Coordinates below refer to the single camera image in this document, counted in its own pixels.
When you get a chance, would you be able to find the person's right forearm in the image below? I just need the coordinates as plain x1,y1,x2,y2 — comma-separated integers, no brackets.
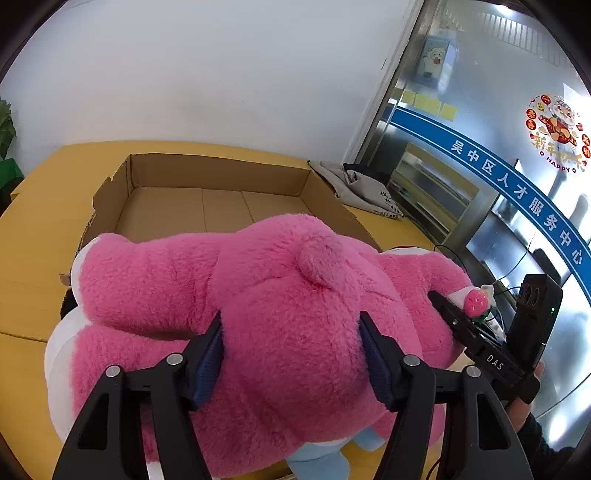
516,413,580,480

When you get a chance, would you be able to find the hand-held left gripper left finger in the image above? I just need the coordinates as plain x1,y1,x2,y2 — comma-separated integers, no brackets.
52,311,225,480

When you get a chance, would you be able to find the grey cloth bag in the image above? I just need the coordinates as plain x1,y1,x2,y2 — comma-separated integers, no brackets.
308,159,407,220

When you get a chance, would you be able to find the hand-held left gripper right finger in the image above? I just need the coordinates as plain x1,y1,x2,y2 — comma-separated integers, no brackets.
359,311,539,480

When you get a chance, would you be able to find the green box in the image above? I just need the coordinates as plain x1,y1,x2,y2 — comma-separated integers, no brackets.
0,157,24,208

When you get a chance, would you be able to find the green plant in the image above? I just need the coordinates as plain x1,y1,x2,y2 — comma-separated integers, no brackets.
0,99,19,160

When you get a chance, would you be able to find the cardboard box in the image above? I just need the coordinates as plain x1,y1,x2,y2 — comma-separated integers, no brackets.
59,154,382,284

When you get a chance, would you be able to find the person's right hand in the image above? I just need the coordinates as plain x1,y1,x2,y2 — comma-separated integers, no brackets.
505,362,546,432

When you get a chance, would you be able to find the blue banner sticker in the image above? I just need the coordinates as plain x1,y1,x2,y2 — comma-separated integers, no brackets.
390,106,591,282

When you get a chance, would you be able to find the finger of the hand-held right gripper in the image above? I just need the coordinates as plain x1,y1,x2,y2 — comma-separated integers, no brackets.
428,291,506,352

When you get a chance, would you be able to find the pink plush bear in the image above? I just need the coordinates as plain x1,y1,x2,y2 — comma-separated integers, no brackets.
45,213,497,476

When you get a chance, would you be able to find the metal door frame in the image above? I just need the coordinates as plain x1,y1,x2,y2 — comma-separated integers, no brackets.
355,0,444,167

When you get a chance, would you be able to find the cartoon poster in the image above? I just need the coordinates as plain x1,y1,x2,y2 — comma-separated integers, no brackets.
418,37,458,86

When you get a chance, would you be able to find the festive window sticker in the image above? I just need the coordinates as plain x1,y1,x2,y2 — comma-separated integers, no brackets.
526,93,591,174

